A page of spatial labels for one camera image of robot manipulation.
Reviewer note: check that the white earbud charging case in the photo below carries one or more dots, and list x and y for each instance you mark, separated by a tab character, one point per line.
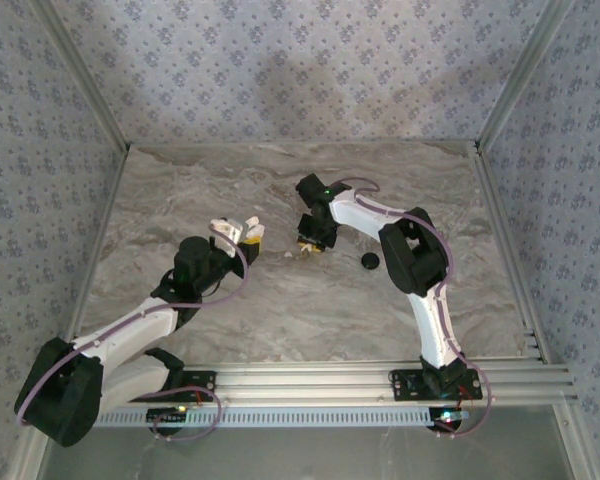
254	226

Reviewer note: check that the black earbud charging case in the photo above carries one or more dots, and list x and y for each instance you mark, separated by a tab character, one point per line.
370	261

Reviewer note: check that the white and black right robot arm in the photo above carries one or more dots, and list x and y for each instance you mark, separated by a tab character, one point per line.
350	215

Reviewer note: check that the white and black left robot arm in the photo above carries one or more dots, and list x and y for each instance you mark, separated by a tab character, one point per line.
125	327

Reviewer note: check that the black control board green light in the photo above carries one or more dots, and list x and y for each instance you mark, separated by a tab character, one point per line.
447	417
167	416

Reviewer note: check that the aluminium table side rail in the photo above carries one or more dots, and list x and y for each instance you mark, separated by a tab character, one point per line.
508	250
104	225

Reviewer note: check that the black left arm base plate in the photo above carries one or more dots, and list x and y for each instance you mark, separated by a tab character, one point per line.
200	382

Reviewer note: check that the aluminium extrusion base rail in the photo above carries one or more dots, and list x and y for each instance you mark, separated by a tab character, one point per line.
300	380

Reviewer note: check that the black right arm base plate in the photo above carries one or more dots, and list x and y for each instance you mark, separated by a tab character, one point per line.
405	385

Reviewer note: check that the aluminium frame post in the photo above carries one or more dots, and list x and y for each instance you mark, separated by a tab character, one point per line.
520	75
84	75
575	450
27	462

